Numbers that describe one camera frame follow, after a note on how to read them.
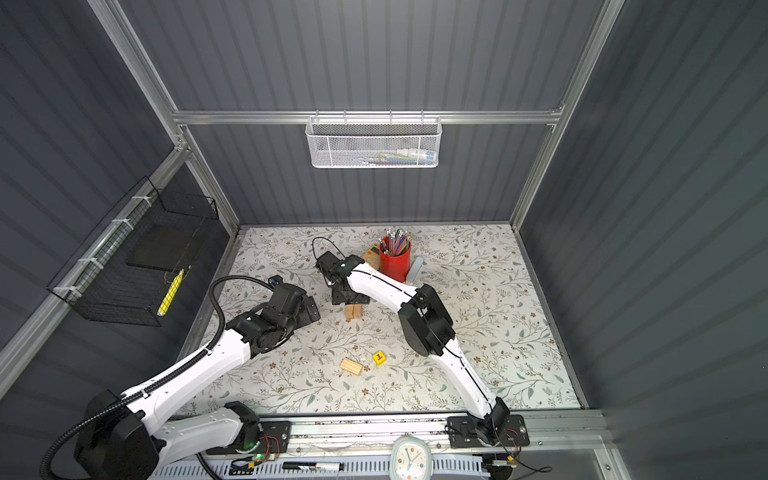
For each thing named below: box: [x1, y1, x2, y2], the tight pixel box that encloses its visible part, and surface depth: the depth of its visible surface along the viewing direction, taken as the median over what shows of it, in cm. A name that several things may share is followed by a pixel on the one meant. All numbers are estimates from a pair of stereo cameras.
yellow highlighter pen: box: [157, 268, 185, 316], surface depth 70 cm
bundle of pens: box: [378, 227, 412, 256], surface depth 99 cm
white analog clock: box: [390, 434, 433, 480], surface depth 70 cm
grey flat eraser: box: [406, 256, 424, 285], surface depth 105 cm
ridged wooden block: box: [340, 358, 363, 376], surface depth 86 cm
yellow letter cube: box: [372, 351, 387, 366], surface depth 87 cm
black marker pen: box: [282, 462, 345, 471], surface depth 71 cm
